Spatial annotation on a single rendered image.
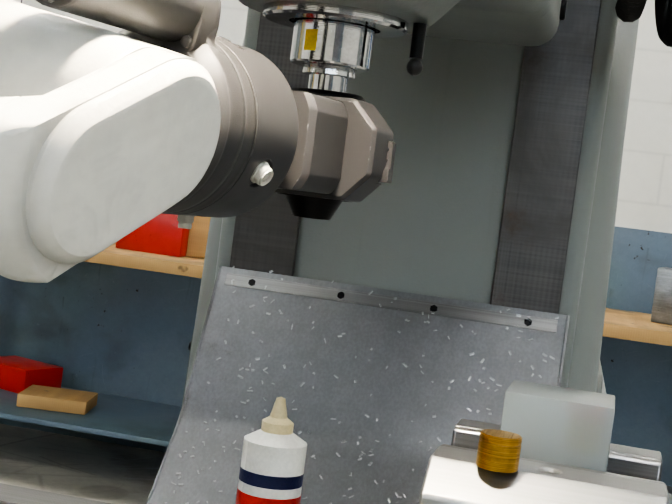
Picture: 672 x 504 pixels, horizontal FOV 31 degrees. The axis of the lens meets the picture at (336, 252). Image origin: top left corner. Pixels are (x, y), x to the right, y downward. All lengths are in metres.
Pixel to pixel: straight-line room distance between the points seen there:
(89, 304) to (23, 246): 4.87
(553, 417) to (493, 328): 0.39
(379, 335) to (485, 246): 0.12
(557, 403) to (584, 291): 0.42
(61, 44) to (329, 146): 0.18
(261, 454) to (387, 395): 0.31
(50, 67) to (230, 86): 0.09
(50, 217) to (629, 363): 4.54
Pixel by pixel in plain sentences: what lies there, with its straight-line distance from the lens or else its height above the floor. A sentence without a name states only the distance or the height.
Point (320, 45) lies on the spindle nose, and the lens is 0.70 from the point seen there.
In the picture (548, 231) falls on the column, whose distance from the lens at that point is 1.07.
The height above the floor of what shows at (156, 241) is 0.93.
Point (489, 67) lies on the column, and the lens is 1.08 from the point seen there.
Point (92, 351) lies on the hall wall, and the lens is 5.32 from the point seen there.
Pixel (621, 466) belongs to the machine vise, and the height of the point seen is 1.07.
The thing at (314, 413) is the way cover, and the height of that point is 1.02.
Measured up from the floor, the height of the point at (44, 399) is 0.27.
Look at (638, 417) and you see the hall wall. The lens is 4.96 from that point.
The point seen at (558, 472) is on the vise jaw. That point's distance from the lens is 0.66.
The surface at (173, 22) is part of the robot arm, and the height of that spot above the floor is 1.27.
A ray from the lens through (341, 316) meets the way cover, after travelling 1.07.
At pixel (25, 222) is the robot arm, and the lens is 0.44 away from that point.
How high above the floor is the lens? 1.21
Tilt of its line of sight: 3 degrees down
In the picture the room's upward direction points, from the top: 7 degrees clockwise
